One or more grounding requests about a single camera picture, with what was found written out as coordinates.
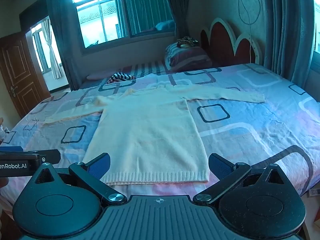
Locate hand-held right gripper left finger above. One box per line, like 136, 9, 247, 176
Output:
32, 152, 127, 204

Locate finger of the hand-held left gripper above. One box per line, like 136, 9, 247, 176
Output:
24, 149, 61, 164

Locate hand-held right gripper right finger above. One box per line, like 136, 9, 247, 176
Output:
193, 153, 288, 204

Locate cream knit sweater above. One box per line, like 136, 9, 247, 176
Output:
43, 84, 266, 187

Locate blanket with square pattern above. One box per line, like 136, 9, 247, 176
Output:
0, 63, 320, 205

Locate brown wooden door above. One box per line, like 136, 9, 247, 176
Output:
0, 32, 51, 118

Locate pink pillow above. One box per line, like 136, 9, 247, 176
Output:
86, 72, 110, 81

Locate black white red striped cloth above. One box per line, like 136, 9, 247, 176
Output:
106, 72, 137, 84

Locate white doorway curtain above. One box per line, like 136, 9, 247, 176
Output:
41, 19, 62, 79

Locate striped bed sheet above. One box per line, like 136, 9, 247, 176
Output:
77, 60, 175, 90

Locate striped pillow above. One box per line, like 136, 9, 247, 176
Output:
164, 42, 213, 73

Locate red and white headboard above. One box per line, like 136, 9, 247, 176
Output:
200, 17, 263, 67

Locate grey curtain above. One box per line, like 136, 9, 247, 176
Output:
160, 0, 191, 39
45, 0, 84, 90
262, 0, 316, 80

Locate patterned cloth bundle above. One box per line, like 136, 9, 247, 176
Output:
176, 37, 199, 48

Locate blue cushion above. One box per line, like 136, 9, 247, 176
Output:
154, 19, 175, 31

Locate large window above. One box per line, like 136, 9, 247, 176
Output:
70, 0, 177, 55

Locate side window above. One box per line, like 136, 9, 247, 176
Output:
311, 0, 320, 55

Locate hanging white cable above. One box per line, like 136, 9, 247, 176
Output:
237, 0, 261, 63

